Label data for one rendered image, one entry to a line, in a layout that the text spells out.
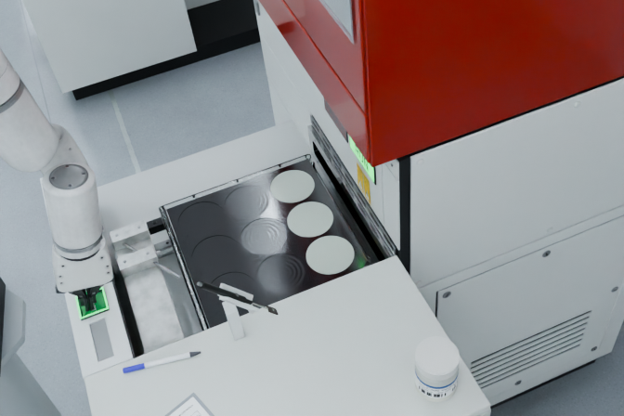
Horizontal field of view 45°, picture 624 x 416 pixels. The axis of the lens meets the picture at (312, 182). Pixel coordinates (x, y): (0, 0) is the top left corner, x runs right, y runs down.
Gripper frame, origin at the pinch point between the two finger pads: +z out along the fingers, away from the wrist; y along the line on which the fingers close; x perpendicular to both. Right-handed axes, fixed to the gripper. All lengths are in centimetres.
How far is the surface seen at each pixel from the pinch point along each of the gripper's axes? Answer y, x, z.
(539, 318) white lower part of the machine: -105, 15, 30
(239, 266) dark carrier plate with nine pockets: -30.6, -0.9, 1.9
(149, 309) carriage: -11.4, -0.1, 8.0
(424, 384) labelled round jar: -47, 44, -13
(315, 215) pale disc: -50, -6, -2
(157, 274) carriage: -15.1, -8.1, 7.3
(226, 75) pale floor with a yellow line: -85, -177, 82
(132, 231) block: -12.5, -19.5, 5.0
